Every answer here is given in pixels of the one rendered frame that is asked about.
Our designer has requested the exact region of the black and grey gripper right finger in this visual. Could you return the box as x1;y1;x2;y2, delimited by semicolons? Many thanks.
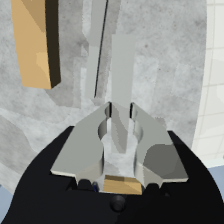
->
130;103;224;224

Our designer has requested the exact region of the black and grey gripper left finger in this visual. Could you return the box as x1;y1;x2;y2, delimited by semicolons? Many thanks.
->
1;102;112;224

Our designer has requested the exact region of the dark blue rectangular block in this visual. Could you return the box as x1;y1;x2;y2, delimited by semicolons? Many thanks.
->
93;181;99;192

